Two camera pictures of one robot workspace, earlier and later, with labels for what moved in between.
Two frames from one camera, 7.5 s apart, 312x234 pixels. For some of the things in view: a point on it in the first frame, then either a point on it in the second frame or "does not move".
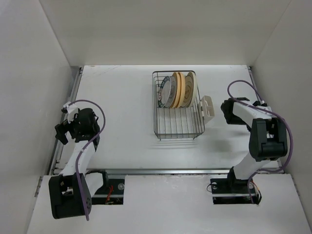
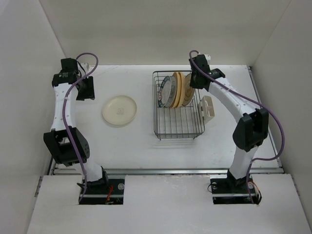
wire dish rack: (177, 122) does not move
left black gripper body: (72, 126) → (85, 91)
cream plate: (190, 89) → (119, 110)
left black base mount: (111, 192) does not move
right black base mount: (232, 190) does not move
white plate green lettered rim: (164, 92) does not move
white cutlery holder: (207, 108) does not move
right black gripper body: (234, 119) → (194, 81)
